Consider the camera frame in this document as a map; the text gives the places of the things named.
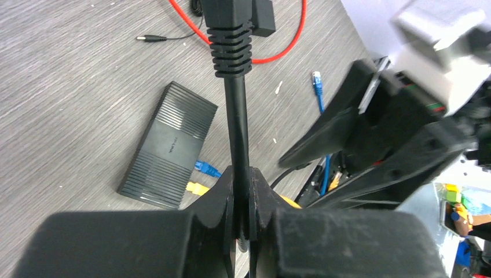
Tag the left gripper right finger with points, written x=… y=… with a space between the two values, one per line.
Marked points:
x=335 y=242

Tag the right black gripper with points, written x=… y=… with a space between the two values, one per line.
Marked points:
x=391 y=131

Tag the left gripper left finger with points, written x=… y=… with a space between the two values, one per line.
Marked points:
x=195 y=242

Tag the black network switch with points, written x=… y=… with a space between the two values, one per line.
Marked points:
x=169 y=148

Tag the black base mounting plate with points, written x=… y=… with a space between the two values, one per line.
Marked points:
x=314 y=186

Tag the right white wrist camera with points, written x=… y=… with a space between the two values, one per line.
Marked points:
x=437 y=51

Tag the black power adapter with cord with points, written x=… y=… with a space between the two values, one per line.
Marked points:
x=223 y=16

